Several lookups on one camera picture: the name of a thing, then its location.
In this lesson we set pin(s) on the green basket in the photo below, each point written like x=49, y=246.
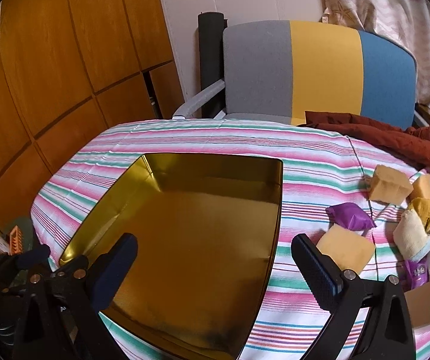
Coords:
x=27, y=228

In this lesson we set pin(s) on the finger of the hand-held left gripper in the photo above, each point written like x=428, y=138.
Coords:
x=31, y=258

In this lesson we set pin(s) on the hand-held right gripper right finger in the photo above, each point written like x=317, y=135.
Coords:
x=318, y=273

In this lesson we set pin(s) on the wooden wardrobe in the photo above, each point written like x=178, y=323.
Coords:
x=57, y=63

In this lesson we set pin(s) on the gold tin container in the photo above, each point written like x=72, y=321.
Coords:
x=200, y=240

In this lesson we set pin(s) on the plain purple snack packet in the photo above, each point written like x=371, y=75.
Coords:
x=349, y=215

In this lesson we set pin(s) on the grey yellow blue chair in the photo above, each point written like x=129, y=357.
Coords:
x=312, y=71

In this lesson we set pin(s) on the orange plastic rack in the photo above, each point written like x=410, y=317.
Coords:
x=14, y=240

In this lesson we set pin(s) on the purple snack packet with label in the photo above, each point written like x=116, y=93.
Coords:
x=417, y=273

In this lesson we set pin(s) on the striped tablecloth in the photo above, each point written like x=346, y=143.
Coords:
x=312, y=157

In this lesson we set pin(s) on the dark red jacket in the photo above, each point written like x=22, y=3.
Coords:
x=394, y=138

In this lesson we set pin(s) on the patterned curtain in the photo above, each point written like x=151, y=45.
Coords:
x=394, y=3

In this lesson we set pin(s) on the black rolled mat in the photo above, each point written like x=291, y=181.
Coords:
x=210, y=52

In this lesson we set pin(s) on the cream towel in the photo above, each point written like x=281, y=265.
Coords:
x=411, y=236

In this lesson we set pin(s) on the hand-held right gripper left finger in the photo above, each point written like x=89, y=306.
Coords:
x=115, y=270

